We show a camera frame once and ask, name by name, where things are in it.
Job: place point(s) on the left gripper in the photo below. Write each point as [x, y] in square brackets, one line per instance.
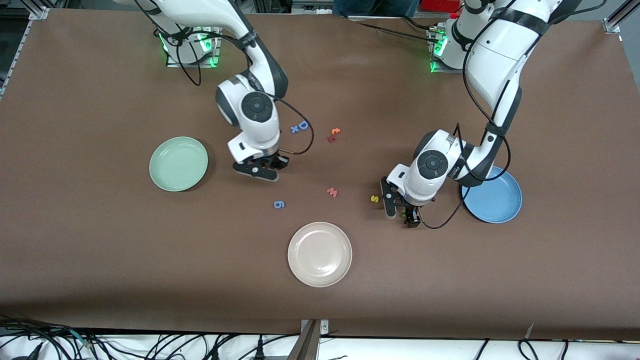
[411, 212]

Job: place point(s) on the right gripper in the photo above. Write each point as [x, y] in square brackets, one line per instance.
[276, 160]

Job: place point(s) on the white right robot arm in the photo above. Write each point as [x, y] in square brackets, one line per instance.
[255, 107]

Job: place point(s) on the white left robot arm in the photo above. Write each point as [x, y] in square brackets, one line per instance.
[495, 60]

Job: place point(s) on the blue letter g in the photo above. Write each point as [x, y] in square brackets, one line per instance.
[279, 204]

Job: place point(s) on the blue letter D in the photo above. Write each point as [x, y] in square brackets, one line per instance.
[303, 125]

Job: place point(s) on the red letter w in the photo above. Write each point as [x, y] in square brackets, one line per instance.
[332, 192]

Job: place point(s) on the blue plate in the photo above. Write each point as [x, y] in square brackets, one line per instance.
[500, 200]

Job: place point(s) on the green plate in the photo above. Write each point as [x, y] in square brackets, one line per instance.
[178, 164]

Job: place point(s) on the beige plate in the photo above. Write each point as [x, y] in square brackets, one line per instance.
[319, 254]

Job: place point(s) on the grey metal device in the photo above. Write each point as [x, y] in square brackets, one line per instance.
[312, 7]

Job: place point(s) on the white paper tag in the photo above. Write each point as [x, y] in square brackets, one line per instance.
[530, 330]

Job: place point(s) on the red box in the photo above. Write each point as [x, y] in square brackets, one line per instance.
[440, 5]

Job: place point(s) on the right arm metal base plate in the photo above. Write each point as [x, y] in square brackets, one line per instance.
[216, 52]

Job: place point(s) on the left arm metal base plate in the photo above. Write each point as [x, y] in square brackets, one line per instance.
[434, 67]

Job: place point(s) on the metal table edge bracket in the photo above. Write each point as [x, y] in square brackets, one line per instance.
[311, 330]

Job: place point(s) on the aluminium frame rail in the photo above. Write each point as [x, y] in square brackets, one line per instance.
[614, 22]
[20, 42]

